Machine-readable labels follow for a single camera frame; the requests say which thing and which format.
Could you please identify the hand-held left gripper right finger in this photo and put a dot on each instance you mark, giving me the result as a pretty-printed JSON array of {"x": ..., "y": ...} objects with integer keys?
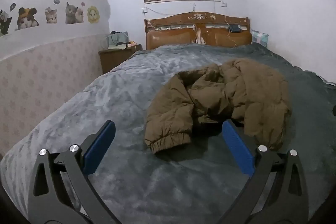
[{"x": 237, "y": 148}]

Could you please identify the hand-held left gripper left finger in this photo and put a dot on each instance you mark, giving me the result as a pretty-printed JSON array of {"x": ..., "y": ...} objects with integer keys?
[{"x": 98, "y": 146}]

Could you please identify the brown puffer jacket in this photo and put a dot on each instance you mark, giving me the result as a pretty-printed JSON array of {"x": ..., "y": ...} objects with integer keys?
[{"x": 236, "y": 90}]

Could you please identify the bed with grey blanket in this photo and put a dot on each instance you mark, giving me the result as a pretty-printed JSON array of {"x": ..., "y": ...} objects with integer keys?
[{"x": 118, "y": 87}]

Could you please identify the wooden nightstand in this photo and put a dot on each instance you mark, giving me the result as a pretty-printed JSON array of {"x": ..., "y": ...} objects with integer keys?
[{"x": 113, "y": 60}]

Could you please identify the stack of papers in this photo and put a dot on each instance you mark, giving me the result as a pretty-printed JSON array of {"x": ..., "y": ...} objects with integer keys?
[{"x": 116, "y": 47}]

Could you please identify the teal bag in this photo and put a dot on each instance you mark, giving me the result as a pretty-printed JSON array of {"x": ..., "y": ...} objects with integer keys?
[{"x": 118, "y": 37}]

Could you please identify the plaid pillow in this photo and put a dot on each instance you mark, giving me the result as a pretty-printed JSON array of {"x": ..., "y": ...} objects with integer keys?
[{"x": 260, "y": 37}]

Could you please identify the black device on headboard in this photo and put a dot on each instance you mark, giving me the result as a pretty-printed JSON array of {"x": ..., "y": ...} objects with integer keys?
[{"x": 235, "y": 28}]

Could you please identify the wooden bed headboard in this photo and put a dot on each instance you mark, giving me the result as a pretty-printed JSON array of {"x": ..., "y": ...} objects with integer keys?
[{"x": 170, "y": 37}]

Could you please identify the yellow flower cat sticker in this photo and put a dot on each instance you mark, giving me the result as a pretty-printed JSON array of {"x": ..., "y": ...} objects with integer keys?
[{"x": 93, "y": 14}]

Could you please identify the grey cats wall sticker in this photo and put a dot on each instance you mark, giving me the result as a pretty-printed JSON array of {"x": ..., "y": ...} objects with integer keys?
[{"x": 73, "y": 14}]

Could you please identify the small kitten wall sticker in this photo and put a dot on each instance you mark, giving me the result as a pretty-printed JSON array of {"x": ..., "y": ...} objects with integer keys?
[{"x": 51, "y": 16}]

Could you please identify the hatted cat wall sticker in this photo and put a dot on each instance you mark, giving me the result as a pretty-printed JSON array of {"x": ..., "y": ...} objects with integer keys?
[{"x": 26, "y": 19}]

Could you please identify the black cat wall sticker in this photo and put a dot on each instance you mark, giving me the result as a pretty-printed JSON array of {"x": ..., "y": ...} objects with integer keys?
[{"x": 4, "y": 24}]

